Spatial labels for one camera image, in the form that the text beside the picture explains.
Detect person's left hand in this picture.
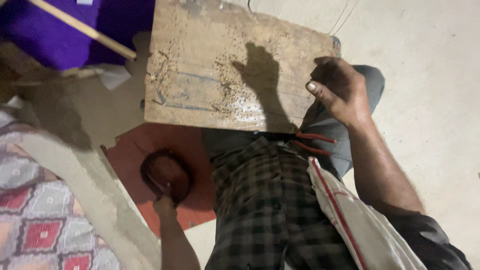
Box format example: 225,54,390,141
152,184,178,222

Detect person's right hand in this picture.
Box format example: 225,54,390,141
305,56,372,127

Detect worn wooden board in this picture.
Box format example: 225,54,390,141
144,0,334,134

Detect red mat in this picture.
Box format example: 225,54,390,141
100,123,217,238

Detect patterned red grey bedsheet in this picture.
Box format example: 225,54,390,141
0,95,126,270

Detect white cloth with red stripe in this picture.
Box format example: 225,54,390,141
307,156,428,270

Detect white paper scrap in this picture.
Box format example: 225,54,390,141
98,64,133,91

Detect wooden stick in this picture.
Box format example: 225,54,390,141
28,0,137,61

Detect purple fabric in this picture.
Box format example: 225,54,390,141
0,0,156,71

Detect red-handled pliers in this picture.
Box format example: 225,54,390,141
293,131,337,157

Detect thin wire loops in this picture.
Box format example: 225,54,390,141
247,0,361,36

